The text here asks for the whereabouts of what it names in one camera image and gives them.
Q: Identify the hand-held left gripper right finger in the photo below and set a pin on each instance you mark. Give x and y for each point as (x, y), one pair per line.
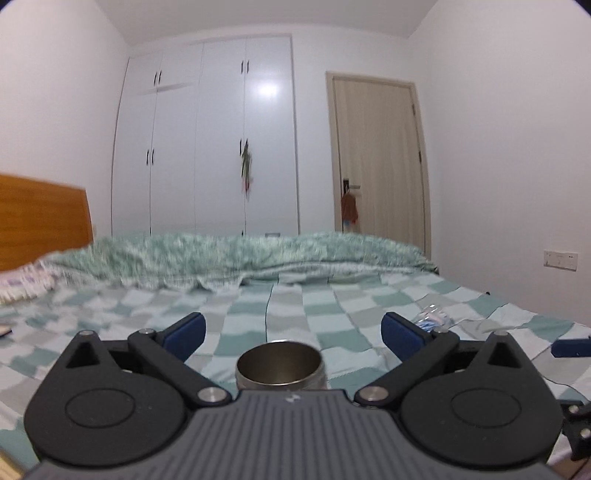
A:
(402, 337)

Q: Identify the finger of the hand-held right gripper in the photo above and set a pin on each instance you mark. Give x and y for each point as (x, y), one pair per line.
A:
(572, 347)

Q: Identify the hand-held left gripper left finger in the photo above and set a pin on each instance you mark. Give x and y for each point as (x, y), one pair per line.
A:
(185, 334)

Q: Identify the stainless steel cup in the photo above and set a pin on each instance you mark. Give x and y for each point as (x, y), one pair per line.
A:
(277, 369)

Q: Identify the clear plastic packet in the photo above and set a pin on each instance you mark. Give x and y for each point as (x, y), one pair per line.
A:
(431, 320)

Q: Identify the green patterned duvet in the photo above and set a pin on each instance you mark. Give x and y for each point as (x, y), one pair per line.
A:
(231, 258)

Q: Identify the green checked bed sheet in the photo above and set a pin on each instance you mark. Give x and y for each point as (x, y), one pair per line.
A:
(295, 309)

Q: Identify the beige wooden door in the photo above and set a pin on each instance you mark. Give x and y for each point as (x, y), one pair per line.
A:
(376, 166)

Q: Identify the patterned pillow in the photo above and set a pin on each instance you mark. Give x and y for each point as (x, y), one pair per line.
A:
(21, 281)

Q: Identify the wooden headboard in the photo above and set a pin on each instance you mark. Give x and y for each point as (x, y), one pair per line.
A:
(41, 221)

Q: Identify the white wardrobe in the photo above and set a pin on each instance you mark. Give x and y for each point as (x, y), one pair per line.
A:
(203, 138)

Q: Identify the white wall socket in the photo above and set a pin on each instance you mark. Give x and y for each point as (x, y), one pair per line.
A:
(560, 259)

